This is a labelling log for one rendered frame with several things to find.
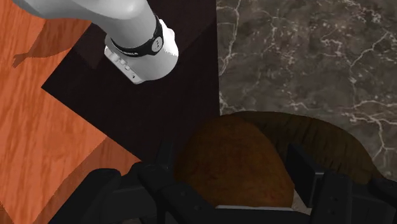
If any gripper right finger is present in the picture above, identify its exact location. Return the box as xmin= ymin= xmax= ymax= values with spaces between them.
xmin=284 ymin=143 xmax=397 ymax=224

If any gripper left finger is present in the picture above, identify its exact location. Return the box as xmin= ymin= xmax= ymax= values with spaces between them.
xmin=48 ymin=141 xmax=219 ymax=224

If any brown wooden bowl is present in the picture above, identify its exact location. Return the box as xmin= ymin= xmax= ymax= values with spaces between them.
xmin=172 ymin=111 xmax=384 ymax=209

